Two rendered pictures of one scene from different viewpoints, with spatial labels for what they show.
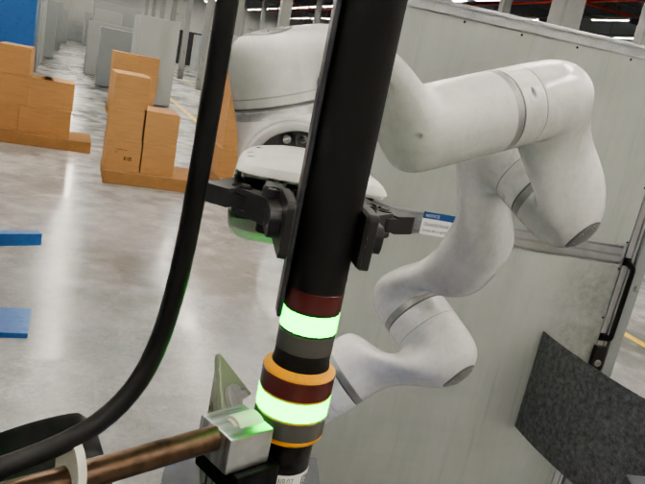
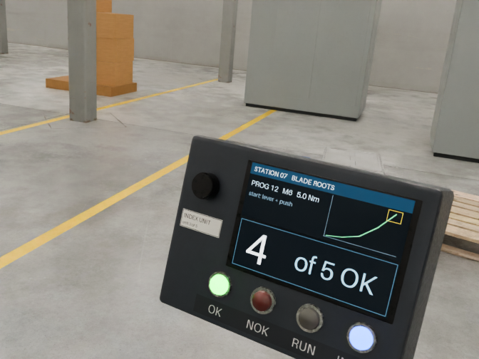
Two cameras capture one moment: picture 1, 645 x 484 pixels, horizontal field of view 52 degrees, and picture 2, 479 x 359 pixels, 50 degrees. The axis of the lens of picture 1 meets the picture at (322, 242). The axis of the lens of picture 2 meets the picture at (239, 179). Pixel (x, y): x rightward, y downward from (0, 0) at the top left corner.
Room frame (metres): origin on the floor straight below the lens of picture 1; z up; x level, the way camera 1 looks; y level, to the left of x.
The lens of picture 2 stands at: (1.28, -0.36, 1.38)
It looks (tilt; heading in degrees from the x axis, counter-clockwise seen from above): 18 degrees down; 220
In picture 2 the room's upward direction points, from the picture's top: 5 degrees clockwise
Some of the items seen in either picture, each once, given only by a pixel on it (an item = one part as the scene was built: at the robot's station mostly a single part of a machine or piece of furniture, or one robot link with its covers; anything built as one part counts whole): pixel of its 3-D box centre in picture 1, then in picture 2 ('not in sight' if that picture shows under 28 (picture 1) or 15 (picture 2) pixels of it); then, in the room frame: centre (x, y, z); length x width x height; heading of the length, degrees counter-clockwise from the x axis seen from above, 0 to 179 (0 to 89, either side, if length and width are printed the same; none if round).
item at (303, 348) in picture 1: (305, 336); not in sight; (0.36, 0.00, 1.57); 0.03 x 0.03 x 0.01
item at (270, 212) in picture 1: (261, 213); not in sight; (0.37, 0.04, 1.63); 0.07 x 0.03 x 0.03; 11
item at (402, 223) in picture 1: (359, 209); not in sight; (0.44, -0.02, 1.63); 0.08 x 0.06 x 0.01; 71
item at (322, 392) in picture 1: (298, 375); not in sight; (0.36, 0.00, 1.54); 0.04 x 0.04 x 0.01
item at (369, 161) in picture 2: not in sight; (349, 180); (-1.93, -2.00, 0.31); 0.60 x 0.42 x 0.33; 30
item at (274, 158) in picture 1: (301, 190); not in sight; (0.47, 0.02, 1.63); 0.11 x 0.10 x 0.07; 11
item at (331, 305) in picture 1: (314, 295); not in sight; (0.36, 0.00, 1.59); 0.03 x 0.03 x 0.01
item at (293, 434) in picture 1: (289, 415); not in sight; (0.36, 0.00, 1.52); 0.04 x 0.04 x 0.01
